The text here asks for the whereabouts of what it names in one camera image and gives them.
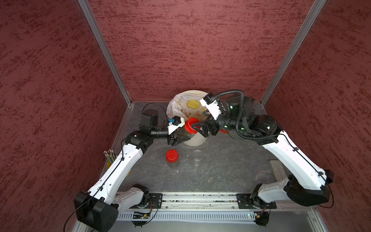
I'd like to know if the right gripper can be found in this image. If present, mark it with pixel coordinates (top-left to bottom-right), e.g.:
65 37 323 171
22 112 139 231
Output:
192 108 247 136

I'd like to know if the clear plastic jar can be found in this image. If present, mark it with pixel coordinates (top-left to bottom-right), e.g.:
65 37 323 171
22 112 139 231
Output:
192 149 203 166
176 127 195 143

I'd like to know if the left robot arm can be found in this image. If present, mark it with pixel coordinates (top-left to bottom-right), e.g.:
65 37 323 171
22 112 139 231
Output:
74 110 186 232

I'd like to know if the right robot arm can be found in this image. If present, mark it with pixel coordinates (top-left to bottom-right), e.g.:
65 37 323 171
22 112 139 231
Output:
191 92 334 208

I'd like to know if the cream plastic waste bin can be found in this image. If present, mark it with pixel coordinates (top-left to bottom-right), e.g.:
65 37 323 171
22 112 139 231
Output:
169 90 218 147

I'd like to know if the white printed bin liner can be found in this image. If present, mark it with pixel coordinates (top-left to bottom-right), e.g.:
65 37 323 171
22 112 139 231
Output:
166 90 207 121

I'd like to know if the yellow pencil cup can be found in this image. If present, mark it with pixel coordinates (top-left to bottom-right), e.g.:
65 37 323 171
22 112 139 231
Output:
106 162 131 176

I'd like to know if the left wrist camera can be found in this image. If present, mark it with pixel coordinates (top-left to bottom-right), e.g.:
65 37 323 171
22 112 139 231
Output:
167 116 185 135

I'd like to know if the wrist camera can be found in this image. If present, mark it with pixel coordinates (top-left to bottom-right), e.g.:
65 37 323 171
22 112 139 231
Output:
167 116 185 135
200 93 222 120

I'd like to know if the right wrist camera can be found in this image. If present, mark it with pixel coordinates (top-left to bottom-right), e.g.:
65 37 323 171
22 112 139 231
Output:
200 93 222 120

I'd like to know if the aluminium mounting rail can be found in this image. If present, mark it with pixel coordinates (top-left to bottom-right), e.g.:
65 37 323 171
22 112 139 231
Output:
113 190 312 212

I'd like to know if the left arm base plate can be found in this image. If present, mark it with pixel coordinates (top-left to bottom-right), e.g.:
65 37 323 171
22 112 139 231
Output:
131 193 163 209

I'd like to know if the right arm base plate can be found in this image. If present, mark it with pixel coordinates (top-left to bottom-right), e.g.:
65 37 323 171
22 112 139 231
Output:
236 193 277 210

